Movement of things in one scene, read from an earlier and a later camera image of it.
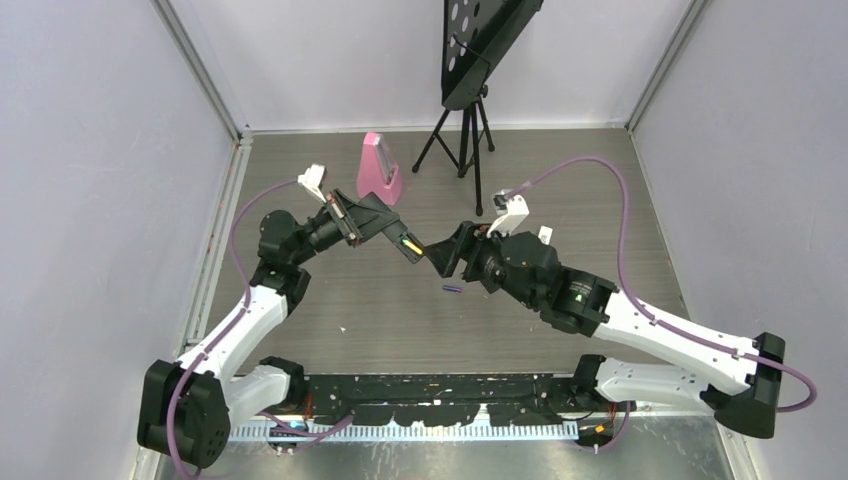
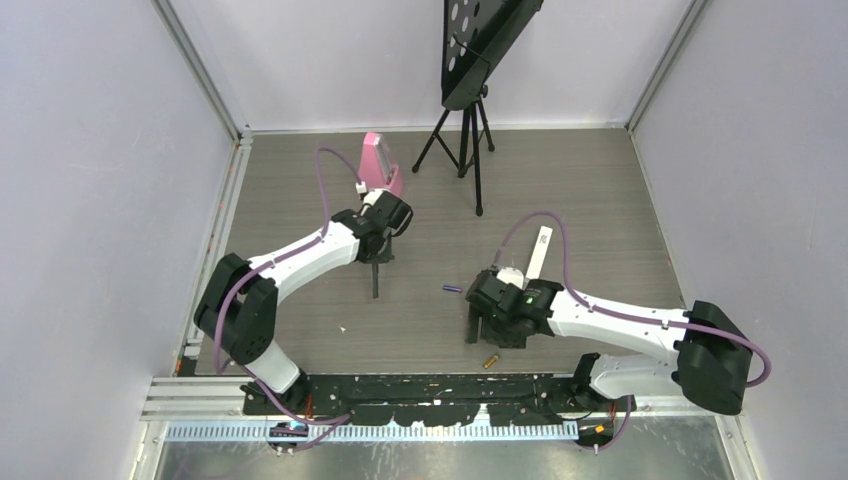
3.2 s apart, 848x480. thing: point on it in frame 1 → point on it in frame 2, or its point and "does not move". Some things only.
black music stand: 474,32 does not move
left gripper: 359,222 → 383,257
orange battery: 412,246 → 490,361
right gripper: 470,237 → 513,340
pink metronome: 378,173 does not move
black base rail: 435,400 does not move
